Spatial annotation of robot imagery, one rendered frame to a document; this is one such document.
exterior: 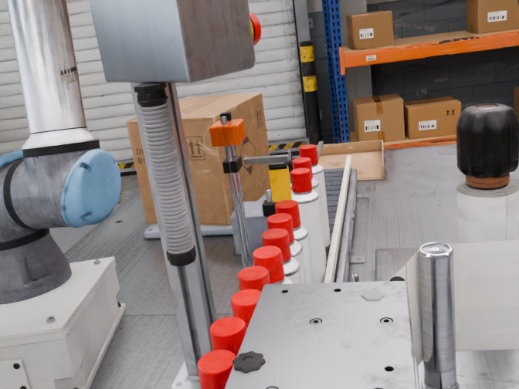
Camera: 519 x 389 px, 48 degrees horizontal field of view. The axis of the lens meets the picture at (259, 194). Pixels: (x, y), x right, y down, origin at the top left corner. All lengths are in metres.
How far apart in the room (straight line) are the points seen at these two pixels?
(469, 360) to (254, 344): 0.48
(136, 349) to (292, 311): 0.63
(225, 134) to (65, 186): 0.25
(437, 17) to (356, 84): 0.88
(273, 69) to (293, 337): 4.76
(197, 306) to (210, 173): 0.59
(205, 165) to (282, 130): 3.85
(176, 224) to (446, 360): 0.35
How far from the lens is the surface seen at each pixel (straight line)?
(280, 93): 5.13
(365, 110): 4.58
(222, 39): 0.62
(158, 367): 0.97
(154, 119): 0.63
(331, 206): 1.37
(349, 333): 0.39
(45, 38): 0.94
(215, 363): 0.49
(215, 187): 1.38
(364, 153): 1.96
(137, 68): 0.66
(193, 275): 0.82
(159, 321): 1.09
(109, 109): 5.33
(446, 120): 4.71
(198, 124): 1.35
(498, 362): 0.83
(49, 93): 0.93
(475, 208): 0.86
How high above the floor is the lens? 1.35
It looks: 18 degrees down
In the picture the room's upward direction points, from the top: 8 degrees counter-clockwise
